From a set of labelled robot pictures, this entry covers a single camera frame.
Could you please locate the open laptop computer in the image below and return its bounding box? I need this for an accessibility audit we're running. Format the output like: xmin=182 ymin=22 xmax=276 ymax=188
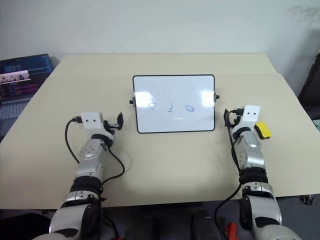
xmin=0 ymin=53 xmax=54 ymax=126

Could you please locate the red object under table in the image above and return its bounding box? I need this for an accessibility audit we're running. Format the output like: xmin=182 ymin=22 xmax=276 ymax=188
xmin=224 ymin=221 xmax=239 ymax=240

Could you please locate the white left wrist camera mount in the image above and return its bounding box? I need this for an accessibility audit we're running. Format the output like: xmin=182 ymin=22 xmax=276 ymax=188
xmin=80 ymin=111 xmax=104 ymax=130

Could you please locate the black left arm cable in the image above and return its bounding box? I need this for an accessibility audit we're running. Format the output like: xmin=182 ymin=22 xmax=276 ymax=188
xmin=65 ymin=115 xmax=126 ymax=198

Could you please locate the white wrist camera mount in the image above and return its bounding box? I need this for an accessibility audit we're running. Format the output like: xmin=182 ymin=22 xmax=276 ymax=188
xmin=80 ymin=111 xmax=104 ymax=130
xmin=240 ymin=104 xmax=261 ymax=130

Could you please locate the dark chair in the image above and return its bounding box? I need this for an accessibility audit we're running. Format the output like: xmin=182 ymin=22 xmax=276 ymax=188
xmin=298 ymin=29 xmax=320 ymax=121

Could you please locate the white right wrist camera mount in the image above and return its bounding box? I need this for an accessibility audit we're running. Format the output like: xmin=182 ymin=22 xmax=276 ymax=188
xmin=240 ymin=104 xmax=261 ymax=130

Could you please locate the black-framed whiteboard with stand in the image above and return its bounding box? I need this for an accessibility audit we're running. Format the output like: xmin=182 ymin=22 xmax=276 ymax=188
xmin=128 ymin=74 xmax=221 ymax=135

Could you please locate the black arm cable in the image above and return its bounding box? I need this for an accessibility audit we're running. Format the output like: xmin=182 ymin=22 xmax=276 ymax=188
xmin=214 ymin=107 xmax=245 ymax=227
xmin=65 ymin=115 xmax=126 ymax=198

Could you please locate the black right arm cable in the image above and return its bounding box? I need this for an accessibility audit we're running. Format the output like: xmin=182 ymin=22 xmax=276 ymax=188
xmin=214 ymin=107 xmax=245 ymax=227

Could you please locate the small black table clamp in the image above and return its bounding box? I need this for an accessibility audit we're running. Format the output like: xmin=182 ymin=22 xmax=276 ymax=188
xmin=299 ymin=194 xmax=314 ymax=205

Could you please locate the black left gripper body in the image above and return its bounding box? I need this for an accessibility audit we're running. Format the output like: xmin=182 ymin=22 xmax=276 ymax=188
xmin=102 ymin=120 xmax=119 ymax=136

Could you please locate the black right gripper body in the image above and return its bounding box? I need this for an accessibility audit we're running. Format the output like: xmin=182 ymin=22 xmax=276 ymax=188
xmin=227 ymin=113 xmax=242 ymax=130

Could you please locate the dark rounded shape under table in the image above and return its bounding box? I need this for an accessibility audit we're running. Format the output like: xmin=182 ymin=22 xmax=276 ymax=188
xmin=191 ymin=207 xmax=219 ymax=240

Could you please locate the yellow eraser with black felt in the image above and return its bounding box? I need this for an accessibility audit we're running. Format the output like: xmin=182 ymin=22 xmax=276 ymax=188
xmin=254 ymin=121 xmax=273 ymax=140

